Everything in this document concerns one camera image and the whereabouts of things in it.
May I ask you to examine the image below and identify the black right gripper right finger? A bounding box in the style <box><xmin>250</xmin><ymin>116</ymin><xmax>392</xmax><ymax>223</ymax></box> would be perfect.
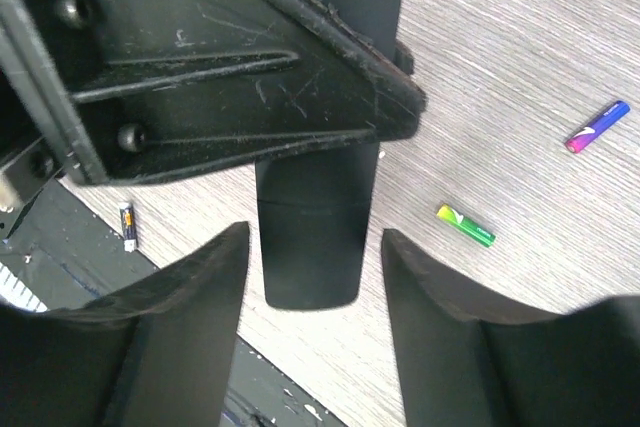
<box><xmin>381</xmin><ymin>229</ymin><xmax>639</xmax><ymax>426</ymax></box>

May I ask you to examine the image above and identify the black remote control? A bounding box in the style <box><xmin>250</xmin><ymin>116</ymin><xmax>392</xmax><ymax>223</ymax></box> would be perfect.
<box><xmin>252</xmin><ymin>0</ymin><xmax>411</xmax><ymax>312</ymax></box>

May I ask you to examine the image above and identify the white slotted cable duct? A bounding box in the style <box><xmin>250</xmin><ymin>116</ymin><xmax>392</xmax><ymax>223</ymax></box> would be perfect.
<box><xmin>0</xmin><ymin>264</ymin><xmax>48</xmax><ymax>313</ymax></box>

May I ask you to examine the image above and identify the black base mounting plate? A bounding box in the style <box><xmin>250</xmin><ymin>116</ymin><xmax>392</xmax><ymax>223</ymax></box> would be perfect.
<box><xmin>1</xmin><ymin>182</ymin><xmax>338</xmax><ymax>426</ymax></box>

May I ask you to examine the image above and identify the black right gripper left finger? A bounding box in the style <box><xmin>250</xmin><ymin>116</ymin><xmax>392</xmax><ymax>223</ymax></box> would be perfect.
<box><xmin>1</xmin><ymin>222</ymin><xmax>250</xmax><ymax>426</ymax></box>

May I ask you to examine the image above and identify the blue purple battery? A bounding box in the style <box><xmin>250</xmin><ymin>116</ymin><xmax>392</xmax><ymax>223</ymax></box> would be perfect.
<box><xmin>565</xmin><ymin>100</ymin><xmax>631</xmax><ymax>154</ymax></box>

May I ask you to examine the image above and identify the black white battery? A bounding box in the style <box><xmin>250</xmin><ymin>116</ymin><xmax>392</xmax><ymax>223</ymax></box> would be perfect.
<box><xmin>119</xmin><ymin>202</ymin><xmax>138</xmax><ymax>253</ymax></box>

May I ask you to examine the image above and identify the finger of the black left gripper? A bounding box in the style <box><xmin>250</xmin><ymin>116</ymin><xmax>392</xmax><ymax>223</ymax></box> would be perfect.
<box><xmin>1</xmin><ymin>0</ymin><xmax>426</xmax><ymax>185</ymax></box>

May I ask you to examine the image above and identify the green yellow battery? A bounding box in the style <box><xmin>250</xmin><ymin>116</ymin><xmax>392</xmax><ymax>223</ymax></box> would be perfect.
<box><xmin>436</xmin><ymin>204</ymin><xmax>496</xmax><ymax>247</ymax></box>

